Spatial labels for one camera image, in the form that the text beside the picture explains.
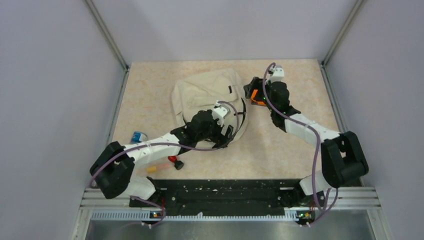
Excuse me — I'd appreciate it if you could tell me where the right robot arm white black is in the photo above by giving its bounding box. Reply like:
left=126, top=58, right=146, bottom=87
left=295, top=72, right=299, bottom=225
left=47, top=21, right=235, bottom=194
left=243, top=77, right=369, bottom=206

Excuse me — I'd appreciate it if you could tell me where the blue glue bottle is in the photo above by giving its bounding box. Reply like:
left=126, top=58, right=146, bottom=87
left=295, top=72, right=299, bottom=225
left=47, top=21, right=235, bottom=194
left=129, top=131, right=149, bottom=144

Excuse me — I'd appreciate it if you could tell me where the red black stamp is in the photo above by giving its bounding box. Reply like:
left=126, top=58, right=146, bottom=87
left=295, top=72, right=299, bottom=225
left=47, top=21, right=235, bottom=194
left=167, top=155, right=185, bottom=171

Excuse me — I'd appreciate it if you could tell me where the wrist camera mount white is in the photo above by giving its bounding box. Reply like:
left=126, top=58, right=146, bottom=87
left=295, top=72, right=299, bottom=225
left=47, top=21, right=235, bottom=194
left=211, top=101, right=230, bottom=127
left=266, top=65, right=285, bottom=83

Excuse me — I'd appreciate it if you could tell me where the yellow pink highlighter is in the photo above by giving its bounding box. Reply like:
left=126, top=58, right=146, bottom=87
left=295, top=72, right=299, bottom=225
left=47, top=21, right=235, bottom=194
left=146, top=163, right=171, bottom=174

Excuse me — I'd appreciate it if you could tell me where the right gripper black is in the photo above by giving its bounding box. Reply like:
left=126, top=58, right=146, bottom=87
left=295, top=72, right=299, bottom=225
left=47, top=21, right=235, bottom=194
left=244, top=77, right=276, bottom=113

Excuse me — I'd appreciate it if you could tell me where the orange tape dispenser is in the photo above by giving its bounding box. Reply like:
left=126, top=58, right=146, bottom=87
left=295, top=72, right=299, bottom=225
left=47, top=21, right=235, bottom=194
left=250, top=89, right=267, bottom=107

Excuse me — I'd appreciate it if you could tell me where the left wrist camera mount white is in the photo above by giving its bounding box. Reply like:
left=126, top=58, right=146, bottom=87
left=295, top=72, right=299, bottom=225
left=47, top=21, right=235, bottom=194
left=211, top=101, right=230, bottom=127

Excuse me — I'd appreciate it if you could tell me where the beige canvas student bag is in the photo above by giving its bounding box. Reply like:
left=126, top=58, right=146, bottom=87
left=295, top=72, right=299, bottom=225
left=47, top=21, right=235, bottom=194
left=170, top=68, right=249, bottom=149

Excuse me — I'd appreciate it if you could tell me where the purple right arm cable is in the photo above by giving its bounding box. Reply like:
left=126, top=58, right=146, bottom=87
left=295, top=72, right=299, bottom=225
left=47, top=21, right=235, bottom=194
left=262, top=62, right=339, bottom=228

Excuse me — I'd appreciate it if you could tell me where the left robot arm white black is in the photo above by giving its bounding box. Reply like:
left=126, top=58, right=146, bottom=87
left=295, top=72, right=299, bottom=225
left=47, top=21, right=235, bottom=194
left=89, top=106, right=241, bottom=207

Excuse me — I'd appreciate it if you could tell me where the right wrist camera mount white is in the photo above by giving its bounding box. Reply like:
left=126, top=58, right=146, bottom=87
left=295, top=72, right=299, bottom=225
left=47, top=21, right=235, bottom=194
left=266, top=65, right=285, bottom=83

